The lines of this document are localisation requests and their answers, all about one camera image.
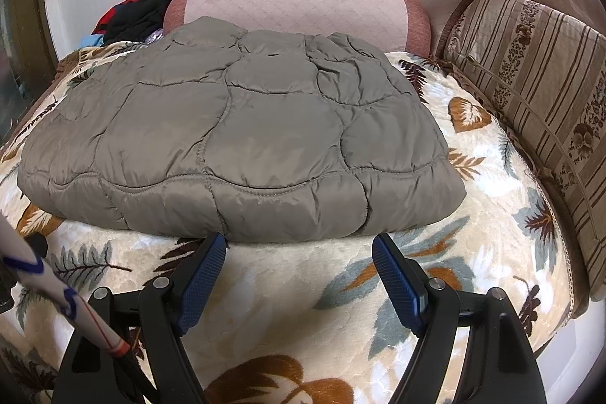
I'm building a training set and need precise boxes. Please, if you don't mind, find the cream leaf-print blanket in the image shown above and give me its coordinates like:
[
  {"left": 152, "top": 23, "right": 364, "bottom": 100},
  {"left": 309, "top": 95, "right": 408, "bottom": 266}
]
[{"left": 0, "top": 39, "right": 590, "bottom": 404}]

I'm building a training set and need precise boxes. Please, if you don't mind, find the olive quilted hooded jacket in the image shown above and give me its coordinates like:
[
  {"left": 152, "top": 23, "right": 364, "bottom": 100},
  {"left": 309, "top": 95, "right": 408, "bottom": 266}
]
[{"left": 17, "top": 16, "right": 467, "bottom": 244}]

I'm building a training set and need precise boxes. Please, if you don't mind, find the red garment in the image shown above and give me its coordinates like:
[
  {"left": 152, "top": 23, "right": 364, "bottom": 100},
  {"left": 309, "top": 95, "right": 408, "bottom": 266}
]
[{"left": 92, "top": 0, "right": 140, "bottom": 35}]

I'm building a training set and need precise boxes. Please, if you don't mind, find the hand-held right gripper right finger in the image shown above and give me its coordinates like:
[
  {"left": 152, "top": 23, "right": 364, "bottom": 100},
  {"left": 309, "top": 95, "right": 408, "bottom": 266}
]
[{"left": 372, "top": 233, "right": 547, "bottom": 404}]

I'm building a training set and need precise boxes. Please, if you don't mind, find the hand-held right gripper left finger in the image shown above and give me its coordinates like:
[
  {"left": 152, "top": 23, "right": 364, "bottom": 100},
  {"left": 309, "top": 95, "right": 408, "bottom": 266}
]
[{"left": 51, "top": 232, "right": 227, "bottom": 404}]

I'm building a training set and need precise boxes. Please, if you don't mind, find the pink quilted sofa backrest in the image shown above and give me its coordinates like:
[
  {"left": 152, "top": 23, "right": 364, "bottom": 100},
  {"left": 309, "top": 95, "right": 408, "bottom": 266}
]
[{"left": 163, "top": 0, "right": 431, "bottom": 54}]

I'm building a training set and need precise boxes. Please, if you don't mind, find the white patterned wrapped cable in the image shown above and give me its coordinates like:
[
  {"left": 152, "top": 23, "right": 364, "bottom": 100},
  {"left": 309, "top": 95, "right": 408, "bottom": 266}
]
[{"left": 0, "top": 215, "right": 159, "bottom": 404}]

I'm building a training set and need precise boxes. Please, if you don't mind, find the black garment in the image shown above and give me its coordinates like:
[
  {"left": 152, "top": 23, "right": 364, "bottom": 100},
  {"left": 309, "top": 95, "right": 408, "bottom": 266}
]
[{"left": 106, "top": 0, "right": 178, "bottom": 43}]

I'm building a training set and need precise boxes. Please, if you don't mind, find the striped floral sofa cushion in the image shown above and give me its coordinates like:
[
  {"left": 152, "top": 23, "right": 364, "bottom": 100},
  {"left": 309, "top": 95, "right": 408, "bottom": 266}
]
[{"left": 442, "top": 0, "right": 606, "bottom": 288}]

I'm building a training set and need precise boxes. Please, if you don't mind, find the wooden cabinet with glass door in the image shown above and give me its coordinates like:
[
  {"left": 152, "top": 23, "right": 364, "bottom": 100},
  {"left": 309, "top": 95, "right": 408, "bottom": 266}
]
[{"left": 0, "top": 0, "right": 60, "bottom": 135}]

